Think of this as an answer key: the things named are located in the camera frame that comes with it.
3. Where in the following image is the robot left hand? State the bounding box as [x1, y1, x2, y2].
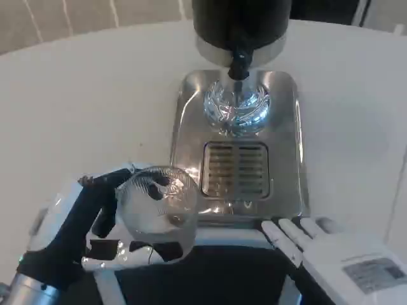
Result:
[17, 161, 189, 292]

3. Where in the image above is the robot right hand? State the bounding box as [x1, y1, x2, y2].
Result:
[260, 216, 407, 305]

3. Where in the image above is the steel drip tray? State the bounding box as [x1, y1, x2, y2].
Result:
[167, 69, 312, 224]

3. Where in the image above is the drip tray grid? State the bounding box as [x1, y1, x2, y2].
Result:
[200, 141, 275, 200]

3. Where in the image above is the robot torso black white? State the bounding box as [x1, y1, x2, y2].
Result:
[94, 227, 303, 305]

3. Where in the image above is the black dispenser tap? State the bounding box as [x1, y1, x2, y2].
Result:
[226, 47, 252, 81]

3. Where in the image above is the black steel drink dispenser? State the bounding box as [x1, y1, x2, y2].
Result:
[190, 0, 290, 69]

